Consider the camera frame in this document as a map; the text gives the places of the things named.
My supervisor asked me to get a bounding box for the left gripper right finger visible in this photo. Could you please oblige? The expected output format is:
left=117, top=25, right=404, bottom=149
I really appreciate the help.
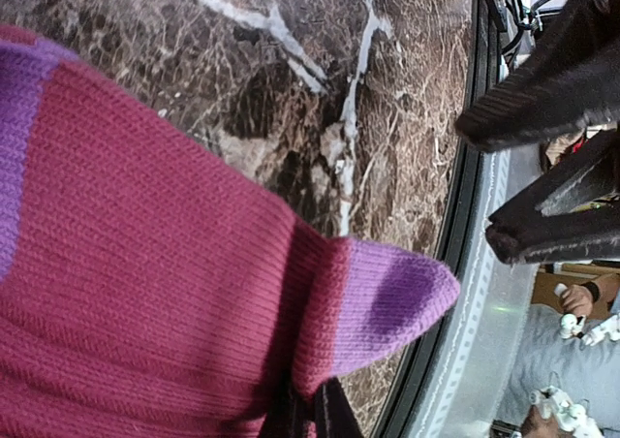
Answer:
left=314, top=378, right=363, bottom=438

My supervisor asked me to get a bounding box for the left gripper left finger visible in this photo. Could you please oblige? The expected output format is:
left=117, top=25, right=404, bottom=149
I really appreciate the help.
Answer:
left=261, top=389, right=311, bottom=438

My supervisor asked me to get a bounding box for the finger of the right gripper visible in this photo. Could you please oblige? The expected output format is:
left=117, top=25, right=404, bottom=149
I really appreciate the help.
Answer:
left=455, top=0, right=619, bottom=152
left=485, top=132, right=619, bottom=265

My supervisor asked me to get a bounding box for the magenta purple sock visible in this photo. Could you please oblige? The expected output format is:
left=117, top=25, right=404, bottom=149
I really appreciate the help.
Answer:
left=1, top=26, right=459, bottom=437

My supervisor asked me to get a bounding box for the white cable duct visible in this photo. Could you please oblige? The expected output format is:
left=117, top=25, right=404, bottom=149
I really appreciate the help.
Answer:
left=410, top=146, right=540, bottom=437

